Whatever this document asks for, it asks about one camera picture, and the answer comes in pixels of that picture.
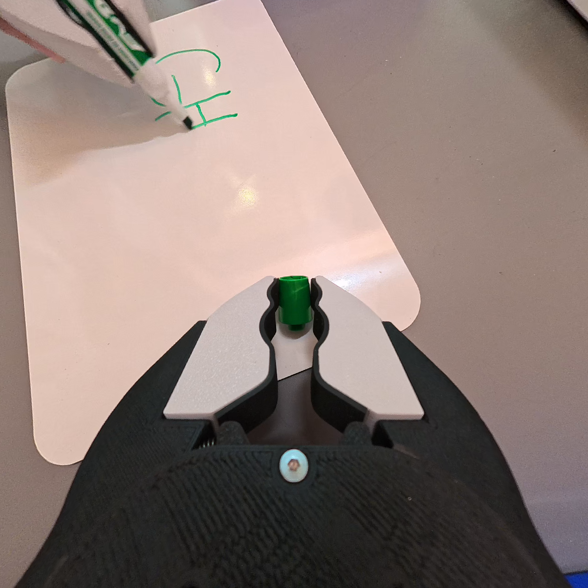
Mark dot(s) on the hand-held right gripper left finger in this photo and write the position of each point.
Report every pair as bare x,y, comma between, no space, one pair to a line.
229,349

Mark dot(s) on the white whiteboard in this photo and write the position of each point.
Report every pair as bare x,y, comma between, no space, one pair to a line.
183,229

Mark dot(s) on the blue mat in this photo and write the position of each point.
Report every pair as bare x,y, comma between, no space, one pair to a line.
579,579

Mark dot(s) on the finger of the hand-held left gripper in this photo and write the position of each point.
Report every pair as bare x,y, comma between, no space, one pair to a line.
140,23
50,32

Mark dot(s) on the white marker with green label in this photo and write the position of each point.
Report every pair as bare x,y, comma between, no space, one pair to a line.
115,46

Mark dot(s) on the green marker cap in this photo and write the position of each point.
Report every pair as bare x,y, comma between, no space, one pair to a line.
294,303

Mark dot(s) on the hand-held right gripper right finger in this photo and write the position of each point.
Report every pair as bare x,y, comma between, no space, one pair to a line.
363,358

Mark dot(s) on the grey board with rounded corners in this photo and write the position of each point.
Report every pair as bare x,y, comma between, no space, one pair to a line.
578,7

